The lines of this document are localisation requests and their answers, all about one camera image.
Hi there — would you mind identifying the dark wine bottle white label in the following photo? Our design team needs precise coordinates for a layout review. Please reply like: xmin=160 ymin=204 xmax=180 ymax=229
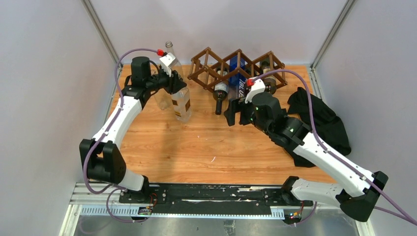
xmin=212 ymin=82 xmax=228 ymax=115

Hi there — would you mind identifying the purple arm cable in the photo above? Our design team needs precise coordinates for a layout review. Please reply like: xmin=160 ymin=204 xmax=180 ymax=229
xmin=82 ymin=48 xmax=160 ymax=224
xmin=252 ymin=69 xmax=417 ymax=226

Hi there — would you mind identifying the tall clear glass bottle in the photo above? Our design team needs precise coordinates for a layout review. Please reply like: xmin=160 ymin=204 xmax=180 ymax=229
xmin=151 ymin=88 xmax=172 ymax=110

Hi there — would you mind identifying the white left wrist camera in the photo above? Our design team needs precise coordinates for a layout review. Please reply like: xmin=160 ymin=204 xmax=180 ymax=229
xmin=159 ymin=53 xmax=175 ymax=77

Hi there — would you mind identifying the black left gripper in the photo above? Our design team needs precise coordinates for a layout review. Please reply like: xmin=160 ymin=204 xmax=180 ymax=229
xmin=145 ymin=66 xmax=186 ymax=95

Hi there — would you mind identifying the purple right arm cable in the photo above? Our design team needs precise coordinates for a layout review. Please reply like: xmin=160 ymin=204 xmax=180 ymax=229
xmin=252 ymin=69 xmax=417 ymax=226

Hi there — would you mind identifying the clear bottle with dark label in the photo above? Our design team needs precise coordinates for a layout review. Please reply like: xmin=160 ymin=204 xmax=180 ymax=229
xmin=165 ymin=41 xmax=185 ymax=79

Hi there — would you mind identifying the black cloth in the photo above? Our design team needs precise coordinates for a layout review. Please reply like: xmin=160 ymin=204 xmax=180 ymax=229
xmin=287 ymin=87 xmax=352 ymax=156

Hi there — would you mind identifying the dark wine bottle silver neck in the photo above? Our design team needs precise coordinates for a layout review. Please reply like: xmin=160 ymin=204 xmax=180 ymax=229
xmin=260 ymin=59 xmax=277 ymax=94

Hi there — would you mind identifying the clear whisky bottle black label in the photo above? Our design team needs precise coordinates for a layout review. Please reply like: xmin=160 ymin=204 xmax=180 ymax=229
xmin=171 ymin=87 xmax=191 ymax=123

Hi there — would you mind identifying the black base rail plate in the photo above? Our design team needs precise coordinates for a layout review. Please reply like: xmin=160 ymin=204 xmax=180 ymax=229
xmin=119 ymin=183 xmax=314 ymax=218

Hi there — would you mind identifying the brown wooden wine rack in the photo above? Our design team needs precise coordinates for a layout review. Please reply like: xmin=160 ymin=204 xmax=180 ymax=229
xmin=187 ymin=47 xmax=285 ymax=92

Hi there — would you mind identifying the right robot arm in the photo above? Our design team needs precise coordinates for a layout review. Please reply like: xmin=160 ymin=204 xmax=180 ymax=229
xmin=224 ymin=92 xmax=388 ymax=222

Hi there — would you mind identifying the blue square bottle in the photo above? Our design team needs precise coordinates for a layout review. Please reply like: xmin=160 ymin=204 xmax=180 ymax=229
xmin=228 ymin=56 xmax=246 ymax=100

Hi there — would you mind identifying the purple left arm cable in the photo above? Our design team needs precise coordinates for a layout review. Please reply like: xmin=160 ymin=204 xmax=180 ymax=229
xmin=82 ymin=48 xmax=160 ymax=224

